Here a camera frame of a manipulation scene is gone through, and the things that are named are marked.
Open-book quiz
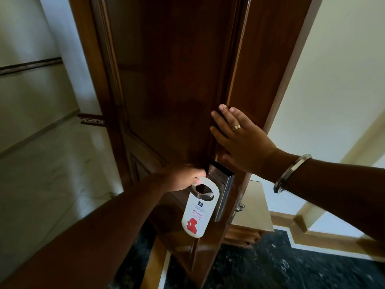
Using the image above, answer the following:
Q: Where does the person's right hand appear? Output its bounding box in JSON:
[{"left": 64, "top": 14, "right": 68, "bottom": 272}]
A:
[{"left": 209, "top": 104, "right": 284, "bottom": 181}]

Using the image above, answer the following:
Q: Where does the person's left hand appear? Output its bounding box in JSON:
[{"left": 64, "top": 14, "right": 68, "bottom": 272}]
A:
[{"left": 156, "top": 164, "right": 208, "bottom": 193}]

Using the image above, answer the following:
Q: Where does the white door hanger red print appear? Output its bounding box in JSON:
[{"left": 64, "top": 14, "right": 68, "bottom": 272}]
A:
[{"left": 181, "top": 176, "right": 215, "bottom": 239}]

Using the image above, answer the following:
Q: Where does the brown wooden door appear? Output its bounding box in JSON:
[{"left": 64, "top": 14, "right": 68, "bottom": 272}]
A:
[{"left": 68, "top": 0, "right": 315, "bottom": 289}]

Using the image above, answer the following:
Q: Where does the person's right forearm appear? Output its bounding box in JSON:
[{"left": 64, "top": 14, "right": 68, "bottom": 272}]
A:
[{"left": 265, "top": 149, "right": 385, "bottom": 243}]

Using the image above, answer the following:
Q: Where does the person's left forearm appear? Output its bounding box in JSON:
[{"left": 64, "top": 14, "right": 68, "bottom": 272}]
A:
[{"left": 0, "top": 174, "right": 165, "bottom": 289}]

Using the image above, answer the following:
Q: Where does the wooden cabinet beige top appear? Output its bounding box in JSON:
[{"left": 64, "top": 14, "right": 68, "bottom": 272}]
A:
[{"left": 224, "top": 179, "right": 275, "bottom": 250}]

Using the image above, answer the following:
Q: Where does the steel wrist bangle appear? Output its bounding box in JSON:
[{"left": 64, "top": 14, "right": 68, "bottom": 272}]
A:
[{"left": 273, "top": 154, "right": 313, "bottom": 194}]

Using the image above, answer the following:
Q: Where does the silver door lock with handle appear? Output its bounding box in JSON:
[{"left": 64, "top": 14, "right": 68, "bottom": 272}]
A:
[{"left": 187, "top": 161, "right": 236, "bottom": 223}]

